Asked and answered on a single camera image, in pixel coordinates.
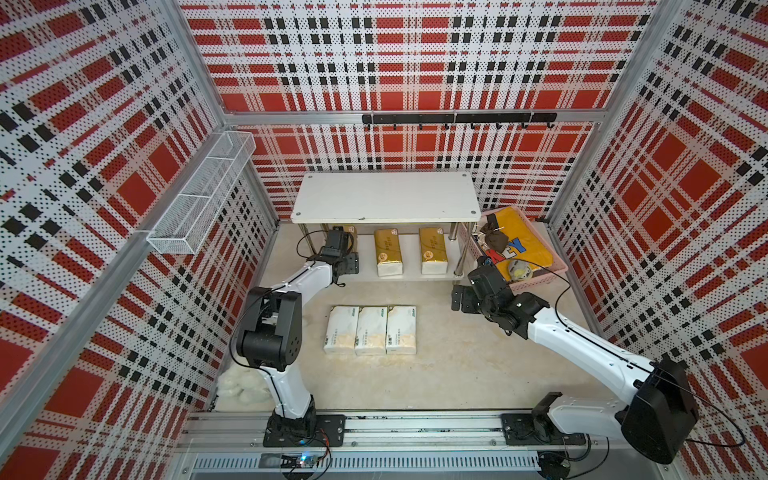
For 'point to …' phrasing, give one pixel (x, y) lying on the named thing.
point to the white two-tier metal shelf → (366, 202)
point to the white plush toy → (245, 386)
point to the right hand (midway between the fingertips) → (471, 294)
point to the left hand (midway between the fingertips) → (346, 260)
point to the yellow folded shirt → (524, 252)
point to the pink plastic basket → (469, 233)
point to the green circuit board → (304, 460)
